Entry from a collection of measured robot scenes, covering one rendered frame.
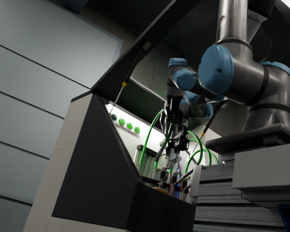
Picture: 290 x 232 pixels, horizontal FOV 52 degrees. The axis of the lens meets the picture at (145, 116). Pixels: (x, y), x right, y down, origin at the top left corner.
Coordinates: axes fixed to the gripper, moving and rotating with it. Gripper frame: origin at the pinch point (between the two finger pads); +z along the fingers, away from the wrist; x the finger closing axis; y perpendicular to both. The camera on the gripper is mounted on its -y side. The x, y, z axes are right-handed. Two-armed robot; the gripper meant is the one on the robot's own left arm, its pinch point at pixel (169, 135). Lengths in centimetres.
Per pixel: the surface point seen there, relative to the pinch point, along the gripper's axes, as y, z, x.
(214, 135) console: -52, 22, 41
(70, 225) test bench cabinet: 22, 32, -41
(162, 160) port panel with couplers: -40, 35, 5
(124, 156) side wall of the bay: 20.2, 0.4, -20.5
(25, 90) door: -174, 33, -117
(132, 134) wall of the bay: -36.9, 16.3, -14.3
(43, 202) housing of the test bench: -8, 43, -60
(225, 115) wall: -296, 95, 144
